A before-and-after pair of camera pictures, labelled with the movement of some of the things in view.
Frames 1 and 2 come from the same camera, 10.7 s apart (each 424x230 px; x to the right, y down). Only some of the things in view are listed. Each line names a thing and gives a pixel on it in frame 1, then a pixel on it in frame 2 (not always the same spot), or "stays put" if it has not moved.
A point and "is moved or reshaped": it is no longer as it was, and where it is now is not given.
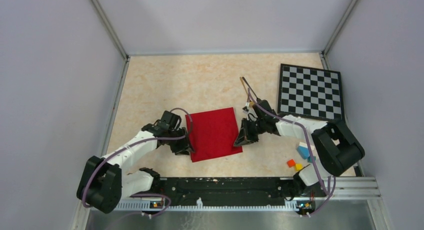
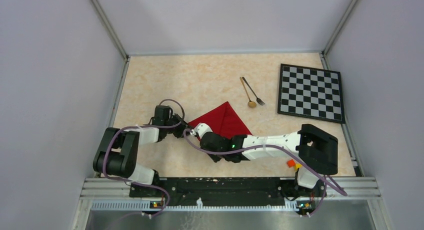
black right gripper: (244, 137) → (216, 158)
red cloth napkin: (213, 133) is moved or reshaped
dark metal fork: (250, 87) stays put
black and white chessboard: (310, 92) stays put
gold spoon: (251, 103) stays put
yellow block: (298, 166) stays put
